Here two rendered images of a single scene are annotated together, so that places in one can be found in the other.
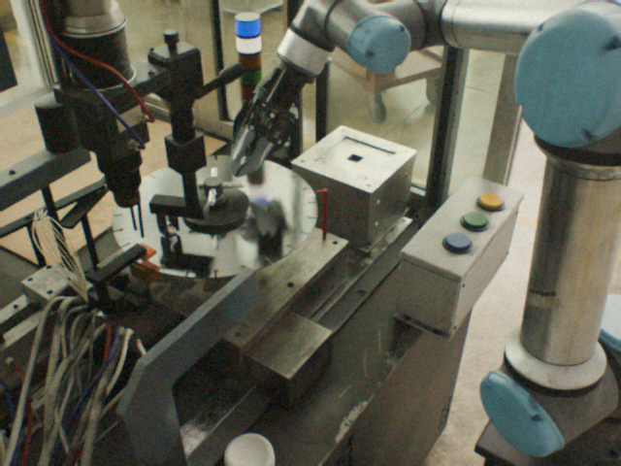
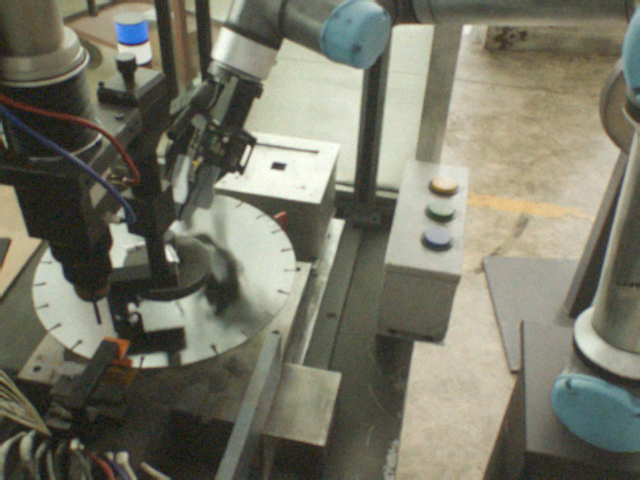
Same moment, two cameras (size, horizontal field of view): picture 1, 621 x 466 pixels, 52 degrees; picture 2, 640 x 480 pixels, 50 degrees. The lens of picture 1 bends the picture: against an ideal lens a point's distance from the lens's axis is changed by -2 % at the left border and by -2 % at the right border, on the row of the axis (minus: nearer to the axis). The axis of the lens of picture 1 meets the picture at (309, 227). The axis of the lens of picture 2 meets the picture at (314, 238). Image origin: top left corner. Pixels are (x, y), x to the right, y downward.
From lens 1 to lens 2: 0.31 m
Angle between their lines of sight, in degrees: 19
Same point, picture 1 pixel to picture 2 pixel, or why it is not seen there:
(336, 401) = (366, 450)
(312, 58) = (263, 62)
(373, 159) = (298, 164)
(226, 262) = (220, 331)
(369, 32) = (351, 22)
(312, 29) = (261, 26)
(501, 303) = not seen: hidden behind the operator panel
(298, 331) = (304, 384)
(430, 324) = (422, 332)
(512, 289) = not seen: hidden behind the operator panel
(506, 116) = (439, 91)
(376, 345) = (375, 371)
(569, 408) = not seen: outside the picture
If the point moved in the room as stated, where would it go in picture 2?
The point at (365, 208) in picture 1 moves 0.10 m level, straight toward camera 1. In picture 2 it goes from (311, 221) to (330, 261)
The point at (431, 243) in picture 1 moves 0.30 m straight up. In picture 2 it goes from (410, 245) to (440, 54)
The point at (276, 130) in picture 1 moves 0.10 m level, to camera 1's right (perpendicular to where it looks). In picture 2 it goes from (232, 157) to (307, 142)
